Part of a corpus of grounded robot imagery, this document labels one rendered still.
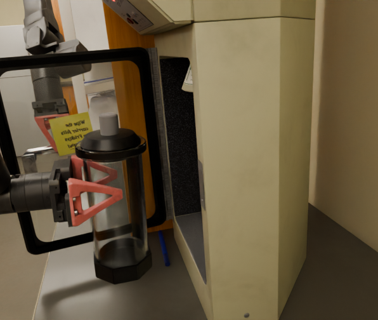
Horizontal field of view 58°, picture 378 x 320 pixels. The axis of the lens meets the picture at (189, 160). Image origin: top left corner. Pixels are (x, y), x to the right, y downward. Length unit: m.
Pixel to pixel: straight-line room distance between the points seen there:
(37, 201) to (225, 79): 0.32
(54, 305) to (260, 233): 0.42
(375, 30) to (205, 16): 0.47
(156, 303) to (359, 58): 0.66
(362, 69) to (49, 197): 0.67
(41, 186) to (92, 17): 1.36
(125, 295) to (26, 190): 0.29
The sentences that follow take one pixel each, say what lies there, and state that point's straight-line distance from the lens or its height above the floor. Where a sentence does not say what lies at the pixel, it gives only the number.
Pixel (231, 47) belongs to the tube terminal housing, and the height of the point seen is 1.38.
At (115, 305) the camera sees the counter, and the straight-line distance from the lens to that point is 0.71.
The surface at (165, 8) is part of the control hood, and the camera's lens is 0.42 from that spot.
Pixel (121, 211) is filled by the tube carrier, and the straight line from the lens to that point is 0.54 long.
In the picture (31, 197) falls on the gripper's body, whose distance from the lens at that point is 0.55.
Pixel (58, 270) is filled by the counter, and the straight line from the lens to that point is 0.84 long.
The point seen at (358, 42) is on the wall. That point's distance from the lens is 0.86.
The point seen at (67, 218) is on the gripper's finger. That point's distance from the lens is 0.51.
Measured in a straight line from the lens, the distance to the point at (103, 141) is 0.51.
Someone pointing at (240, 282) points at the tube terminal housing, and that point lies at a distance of 0.57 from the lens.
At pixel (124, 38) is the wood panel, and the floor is 1.41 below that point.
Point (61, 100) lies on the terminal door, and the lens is 0.71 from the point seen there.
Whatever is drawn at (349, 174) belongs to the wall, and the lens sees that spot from 0.92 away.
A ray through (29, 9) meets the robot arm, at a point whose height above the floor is 1.49.
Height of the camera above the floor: 1.39
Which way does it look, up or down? 19 degrees down
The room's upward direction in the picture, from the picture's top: 5 degrees counter-clockwise
